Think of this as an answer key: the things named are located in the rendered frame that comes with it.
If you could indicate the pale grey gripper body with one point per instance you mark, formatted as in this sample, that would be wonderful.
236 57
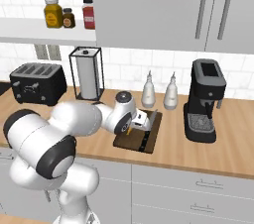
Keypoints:
152 119

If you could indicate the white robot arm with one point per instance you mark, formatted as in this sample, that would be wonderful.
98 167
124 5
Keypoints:
36 142

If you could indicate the dark brown cutting board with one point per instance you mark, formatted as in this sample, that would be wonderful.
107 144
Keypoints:
135 140

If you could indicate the white bottle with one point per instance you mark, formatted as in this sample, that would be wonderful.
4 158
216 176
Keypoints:
148 94
171 97

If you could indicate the black coffee machine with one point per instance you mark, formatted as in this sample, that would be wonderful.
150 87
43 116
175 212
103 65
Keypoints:
205 82

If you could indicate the white paper towel roll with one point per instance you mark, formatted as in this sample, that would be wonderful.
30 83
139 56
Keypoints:
87 76

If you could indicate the wide grey cupboard door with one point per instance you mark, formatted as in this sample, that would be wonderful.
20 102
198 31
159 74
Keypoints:
145 6

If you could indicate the black toaster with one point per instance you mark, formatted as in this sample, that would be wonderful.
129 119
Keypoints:
38 84

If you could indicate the red jar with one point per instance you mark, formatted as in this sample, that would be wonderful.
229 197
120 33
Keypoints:
89 15

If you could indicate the small brown jar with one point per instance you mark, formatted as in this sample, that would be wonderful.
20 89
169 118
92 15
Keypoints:
68 20

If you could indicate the narrow grey cupboard door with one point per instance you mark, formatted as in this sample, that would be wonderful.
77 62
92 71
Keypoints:
243 10

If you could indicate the yellow jar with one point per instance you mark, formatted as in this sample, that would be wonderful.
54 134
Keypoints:
53 15

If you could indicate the black hob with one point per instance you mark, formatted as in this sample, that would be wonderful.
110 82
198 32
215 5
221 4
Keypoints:
4 88

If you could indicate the grey wall outlet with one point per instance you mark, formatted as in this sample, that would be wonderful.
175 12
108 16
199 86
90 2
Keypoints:
48 52

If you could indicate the white wall shelf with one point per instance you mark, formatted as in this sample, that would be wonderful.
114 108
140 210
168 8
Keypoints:
39 33

